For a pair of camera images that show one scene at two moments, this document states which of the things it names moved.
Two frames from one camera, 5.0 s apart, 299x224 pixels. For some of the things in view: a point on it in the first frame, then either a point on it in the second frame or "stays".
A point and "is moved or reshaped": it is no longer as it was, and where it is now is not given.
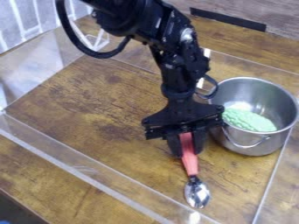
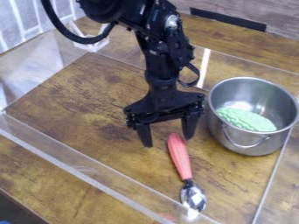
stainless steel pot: (260, 110) stays
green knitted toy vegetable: (248, 120) stays
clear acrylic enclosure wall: (51, 186) stays
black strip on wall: (255, 25) stays
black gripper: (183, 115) -> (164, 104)
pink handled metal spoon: (195, 192) is moved or reshaped
